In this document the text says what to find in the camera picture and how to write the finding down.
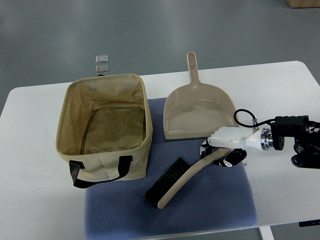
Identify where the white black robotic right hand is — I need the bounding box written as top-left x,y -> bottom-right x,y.
200,127 -> 273,168

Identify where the pink hand broom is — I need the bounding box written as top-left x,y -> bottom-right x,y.
144,148 -> 233,209

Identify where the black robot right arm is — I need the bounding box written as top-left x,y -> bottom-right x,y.
243,137 -> 320,229

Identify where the yellow fabric bag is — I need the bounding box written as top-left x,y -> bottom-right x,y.
55,74 -> 153,189

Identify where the beige plastic dustpan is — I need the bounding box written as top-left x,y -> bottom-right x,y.
163,52 -> 238,141

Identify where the blue mesh cushion mat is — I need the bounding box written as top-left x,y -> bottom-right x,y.
84,97 -> 258,240

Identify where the white table leg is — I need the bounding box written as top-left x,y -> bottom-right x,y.
259,226 -> 275,240

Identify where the wooden box corner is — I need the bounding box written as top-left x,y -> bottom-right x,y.
286,0 -> 320,9

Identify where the clear floor tile lower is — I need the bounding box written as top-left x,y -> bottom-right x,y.
96,63 -> 109,75

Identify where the clear floor tile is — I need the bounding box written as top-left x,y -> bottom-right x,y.
96,63 -> 109,75
95,54 -> 109,64

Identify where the clear floor tile upper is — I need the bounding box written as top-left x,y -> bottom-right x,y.
95,54 -> 109,64

